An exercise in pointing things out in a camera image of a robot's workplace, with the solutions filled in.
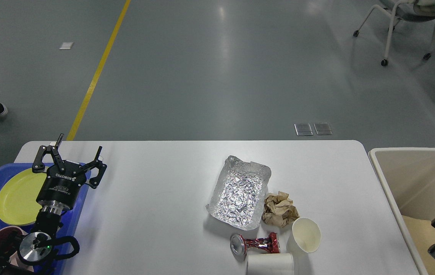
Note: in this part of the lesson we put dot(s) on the lying white paper cup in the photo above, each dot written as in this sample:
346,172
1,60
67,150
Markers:
270,264

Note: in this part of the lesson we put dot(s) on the right metal floor plate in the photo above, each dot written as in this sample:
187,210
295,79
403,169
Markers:
323,129

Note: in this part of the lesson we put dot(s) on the upright white paper cup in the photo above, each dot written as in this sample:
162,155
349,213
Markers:
304,238

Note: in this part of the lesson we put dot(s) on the beige plastic bin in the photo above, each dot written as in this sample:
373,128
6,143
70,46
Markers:
407,176

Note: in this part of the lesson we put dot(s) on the aluminium foil tray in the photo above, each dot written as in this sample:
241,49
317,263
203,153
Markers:
239,193

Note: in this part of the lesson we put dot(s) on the crushed red soda can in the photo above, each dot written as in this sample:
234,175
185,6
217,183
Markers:
240,245

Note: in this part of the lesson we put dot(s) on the metal floor plate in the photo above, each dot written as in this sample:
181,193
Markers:
303,129
323,129

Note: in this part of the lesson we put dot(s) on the yellow plastic plate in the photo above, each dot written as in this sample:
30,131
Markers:
18,204

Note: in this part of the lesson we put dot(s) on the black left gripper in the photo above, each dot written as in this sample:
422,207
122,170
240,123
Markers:
60,187

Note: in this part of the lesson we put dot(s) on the crumpled brown paper ball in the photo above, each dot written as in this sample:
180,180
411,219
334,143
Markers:
279,210

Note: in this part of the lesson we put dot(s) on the white framed office chair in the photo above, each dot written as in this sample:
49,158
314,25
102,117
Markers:
415,11

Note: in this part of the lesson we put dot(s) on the pink mug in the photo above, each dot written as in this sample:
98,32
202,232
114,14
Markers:
13,257

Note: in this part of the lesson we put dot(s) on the white floor marker tag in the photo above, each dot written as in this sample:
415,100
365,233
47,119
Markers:
66,45

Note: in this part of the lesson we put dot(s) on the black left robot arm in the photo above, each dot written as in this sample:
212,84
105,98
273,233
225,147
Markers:
42,246

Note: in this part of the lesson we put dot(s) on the left metal floor plate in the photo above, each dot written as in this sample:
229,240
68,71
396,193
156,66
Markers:
303,129

